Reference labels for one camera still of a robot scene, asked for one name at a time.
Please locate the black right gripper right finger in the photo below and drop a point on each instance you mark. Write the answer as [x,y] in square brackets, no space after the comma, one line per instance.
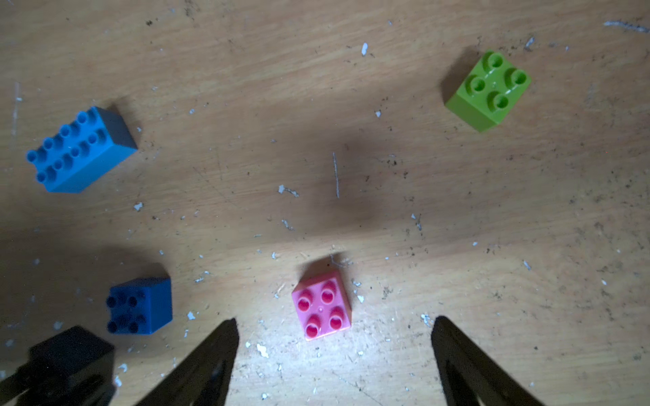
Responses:
[468,375]

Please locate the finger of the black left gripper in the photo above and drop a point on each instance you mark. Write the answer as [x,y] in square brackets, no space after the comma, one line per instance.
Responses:
[30,386]

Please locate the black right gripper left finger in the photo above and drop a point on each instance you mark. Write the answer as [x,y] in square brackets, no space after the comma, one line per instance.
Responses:
[203,378]

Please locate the pink lego brick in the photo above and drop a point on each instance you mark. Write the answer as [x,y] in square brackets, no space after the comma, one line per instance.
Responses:
[322,305]

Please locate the light blue lego plate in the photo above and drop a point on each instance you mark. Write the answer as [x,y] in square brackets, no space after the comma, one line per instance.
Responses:
[82,151]

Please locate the dark blue lego brick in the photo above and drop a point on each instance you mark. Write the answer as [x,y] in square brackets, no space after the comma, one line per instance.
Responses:
[141,306]

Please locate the green 2x2 lego brick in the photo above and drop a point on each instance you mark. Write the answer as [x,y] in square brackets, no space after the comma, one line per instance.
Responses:
[489,92]

